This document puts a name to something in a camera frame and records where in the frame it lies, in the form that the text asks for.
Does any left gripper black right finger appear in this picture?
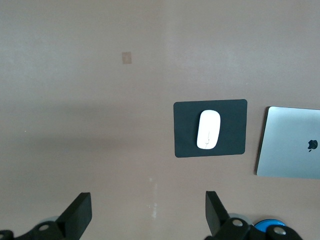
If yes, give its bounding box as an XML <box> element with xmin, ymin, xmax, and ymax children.
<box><xmin>204</xmin><ymin>190</ymin><xmax>251</xmax><ymax>240</ymax></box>

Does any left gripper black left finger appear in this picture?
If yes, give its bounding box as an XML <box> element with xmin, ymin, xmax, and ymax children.
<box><xmin>14</xmin><ymin>191</ymin><xmax>93</xmax><ymax>240</ymax></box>

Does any white computer mouse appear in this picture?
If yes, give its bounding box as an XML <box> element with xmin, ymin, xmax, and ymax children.
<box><xmin>196</xmin><ymin>109</ymin><xmax>222</xmax><ymax>150</ymax></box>

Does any black mouse pad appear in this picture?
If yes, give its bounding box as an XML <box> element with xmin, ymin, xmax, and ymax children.
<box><xmin>173</xmin><ymin>98</ymin><xmax>248</xmax><ymax>159</ymax></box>

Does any silver closed laptop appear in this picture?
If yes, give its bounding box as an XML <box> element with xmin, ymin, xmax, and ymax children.
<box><xmin>254</xmin><ymin>106</ymin><xmax>320</xmax><ymax>181</ymax></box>

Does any small brown tape patch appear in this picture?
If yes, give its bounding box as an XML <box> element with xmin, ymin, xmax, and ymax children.
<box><xmin>121</xmin><ymin>51</ymin><xmax>133</xmax><ymax>65</ymax></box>

